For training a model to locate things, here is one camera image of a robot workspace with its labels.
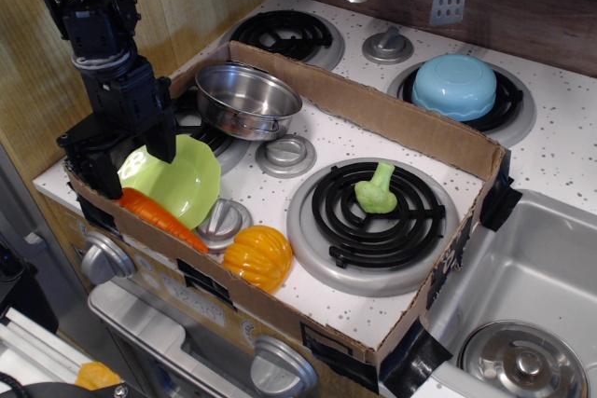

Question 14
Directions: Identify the orange toy pumpkin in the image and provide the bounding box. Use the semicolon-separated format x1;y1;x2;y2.
222;226;294;294

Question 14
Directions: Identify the small steel pot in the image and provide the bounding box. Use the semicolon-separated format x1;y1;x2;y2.
195;62;303;142

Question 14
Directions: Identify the steel pot lid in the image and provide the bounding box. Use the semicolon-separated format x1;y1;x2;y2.
457;321;590;397

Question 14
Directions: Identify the orange object lower left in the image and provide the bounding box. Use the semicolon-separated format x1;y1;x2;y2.
75;361;121;391

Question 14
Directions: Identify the light blue plastic bowl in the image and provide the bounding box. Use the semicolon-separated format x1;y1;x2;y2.
411;54;497;122

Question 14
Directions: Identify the grey stove knob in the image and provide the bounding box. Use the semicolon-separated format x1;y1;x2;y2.
195;199;253;253
256;135;317;179
362;26;414;64

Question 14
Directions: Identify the orange toy carrot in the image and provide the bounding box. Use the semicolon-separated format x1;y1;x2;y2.
115;187;209;254

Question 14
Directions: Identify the black cable lower left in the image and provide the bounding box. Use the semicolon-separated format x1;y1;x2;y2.
0;372;29;398

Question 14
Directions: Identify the oven dial knob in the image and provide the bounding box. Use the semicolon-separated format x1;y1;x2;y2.
81;231;136;285
250;335;319;398

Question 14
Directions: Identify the front grey stove knob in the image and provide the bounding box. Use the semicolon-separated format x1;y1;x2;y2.
195;199;253;253

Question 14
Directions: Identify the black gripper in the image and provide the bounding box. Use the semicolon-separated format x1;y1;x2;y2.
57;56;176;199

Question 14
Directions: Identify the back grey stove knob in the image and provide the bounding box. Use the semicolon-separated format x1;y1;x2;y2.
362;26;414;64

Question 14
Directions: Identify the centre grey stove knob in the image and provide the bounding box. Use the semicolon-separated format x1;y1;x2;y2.
256;135;317;179

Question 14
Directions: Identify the right oven dial knob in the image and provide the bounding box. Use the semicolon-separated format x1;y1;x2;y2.
250;335;319;398

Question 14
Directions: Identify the brown cardboard fence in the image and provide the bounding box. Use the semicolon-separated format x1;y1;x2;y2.
65;42;509;397

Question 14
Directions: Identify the light green plastic plate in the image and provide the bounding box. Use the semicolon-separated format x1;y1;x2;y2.
118;134;221;229

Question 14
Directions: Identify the front right black burner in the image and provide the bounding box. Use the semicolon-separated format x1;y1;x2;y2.
286;158;459;297

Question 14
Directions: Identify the green toy broccoli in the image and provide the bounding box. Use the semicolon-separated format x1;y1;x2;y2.
354;162;397;214

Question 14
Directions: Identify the silver oven door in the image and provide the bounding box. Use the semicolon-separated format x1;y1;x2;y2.
89;281;262;397

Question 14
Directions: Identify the steel sink basin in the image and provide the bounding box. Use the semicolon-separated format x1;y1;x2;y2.
418;191;596;397

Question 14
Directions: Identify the left oven dial knob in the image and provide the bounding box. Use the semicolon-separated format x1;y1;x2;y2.
81;231;136;285

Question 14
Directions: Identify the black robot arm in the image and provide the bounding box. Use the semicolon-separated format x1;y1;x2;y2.
44;0;176;199

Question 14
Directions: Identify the back right black burner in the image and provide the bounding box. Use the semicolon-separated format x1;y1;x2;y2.
388;62;536;147

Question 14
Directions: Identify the front left black burner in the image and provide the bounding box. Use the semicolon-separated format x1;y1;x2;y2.
118;88;249;179

